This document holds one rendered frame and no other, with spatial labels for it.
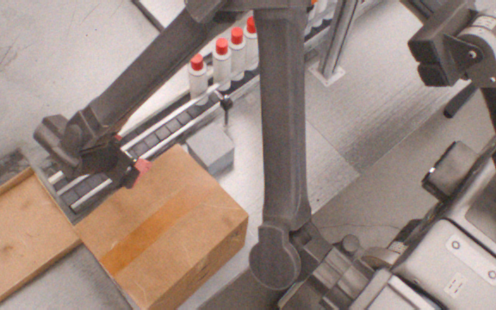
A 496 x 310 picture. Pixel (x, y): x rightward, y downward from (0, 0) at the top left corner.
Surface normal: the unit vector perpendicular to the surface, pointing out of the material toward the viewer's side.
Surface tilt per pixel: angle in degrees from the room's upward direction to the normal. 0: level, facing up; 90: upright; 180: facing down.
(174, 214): 0
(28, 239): 0
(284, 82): 49
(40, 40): 0
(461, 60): 90
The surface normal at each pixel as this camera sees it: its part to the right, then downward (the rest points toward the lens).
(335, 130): 0.04, -0.41
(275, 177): -0.54, 0.25
